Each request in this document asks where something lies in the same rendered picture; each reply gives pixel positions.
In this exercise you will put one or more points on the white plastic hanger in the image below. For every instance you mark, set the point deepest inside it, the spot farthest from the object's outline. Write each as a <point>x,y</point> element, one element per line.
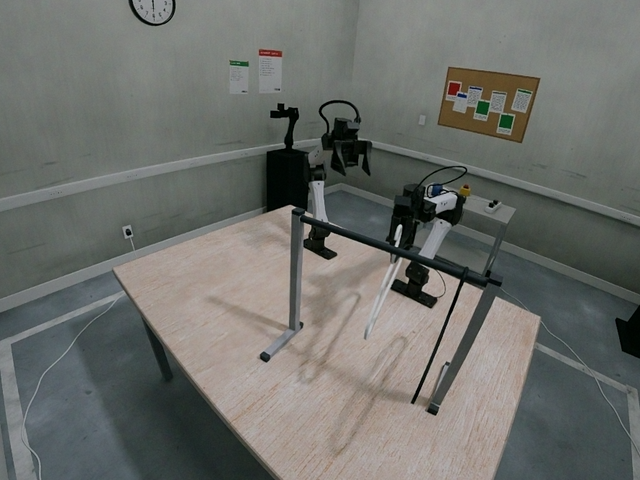
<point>370,325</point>

